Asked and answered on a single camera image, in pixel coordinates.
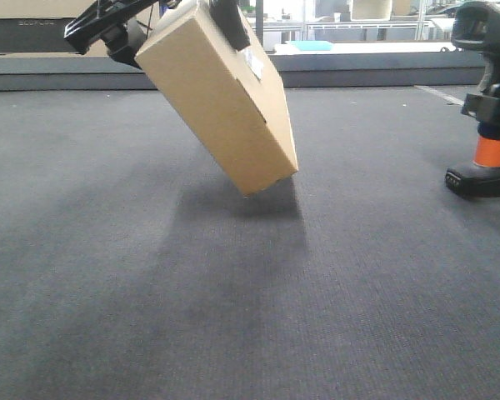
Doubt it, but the black orange barcode scanner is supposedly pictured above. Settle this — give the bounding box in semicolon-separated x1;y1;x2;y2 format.
445;1;500;198

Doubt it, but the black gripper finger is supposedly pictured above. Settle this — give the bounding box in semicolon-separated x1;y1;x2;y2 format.
461;83;500;128

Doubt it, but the brown cardboard package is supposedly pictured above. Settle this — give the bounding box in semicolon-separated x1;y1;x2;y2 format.
136;1;298;196

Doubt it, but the grey conveyor end barrier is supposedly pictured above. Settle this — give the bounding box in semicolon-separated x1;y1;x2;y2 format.
0;51;484;92

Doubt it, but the large cardboard box background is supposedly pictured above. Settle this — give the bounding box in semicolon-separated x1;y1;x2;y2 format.
0;0;162;59

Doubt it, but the white background table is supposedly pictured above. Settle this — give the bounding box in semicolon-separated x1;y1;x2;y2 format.
273;41;457;55

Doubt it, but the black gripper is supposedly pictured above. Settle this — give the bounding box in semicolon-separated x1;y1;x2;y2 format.
63;0;250;69

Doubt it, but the cyan tray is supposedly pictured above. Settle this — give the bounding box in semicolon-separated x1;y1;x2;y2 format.
286;40;333;53

